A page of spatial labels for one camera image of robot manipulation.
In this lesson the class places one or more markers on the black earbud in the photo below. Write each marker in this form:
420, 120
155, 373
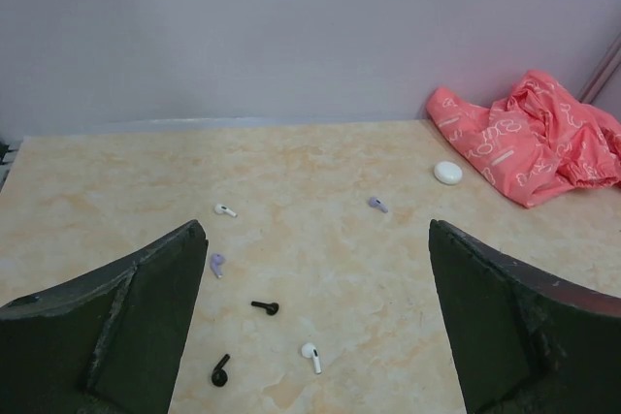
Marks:
219, 375
271, 309

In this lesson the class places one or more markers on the white earbud near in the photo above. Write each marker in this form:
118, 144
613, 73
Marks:
310, 352

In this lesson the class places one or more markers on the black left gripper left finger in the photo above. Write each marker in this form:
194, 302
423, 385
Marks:
107, 341

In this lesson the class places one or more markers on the pink plastic bag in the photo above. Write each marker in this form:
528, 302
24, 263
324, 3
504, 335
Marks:
535, 144

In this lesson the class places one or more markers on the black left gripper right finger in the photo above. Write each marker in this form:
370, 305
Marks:
523, 340

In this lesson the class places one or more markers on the black earbud upper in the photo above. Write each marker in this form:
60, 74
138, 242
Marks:
271, 309

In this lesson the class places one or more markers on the black earbud lower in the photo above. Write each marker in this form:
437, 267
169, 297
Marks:
219, 375

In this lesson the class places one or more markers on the white round charging case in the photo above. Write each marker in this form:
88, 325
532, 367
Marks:
448, 173

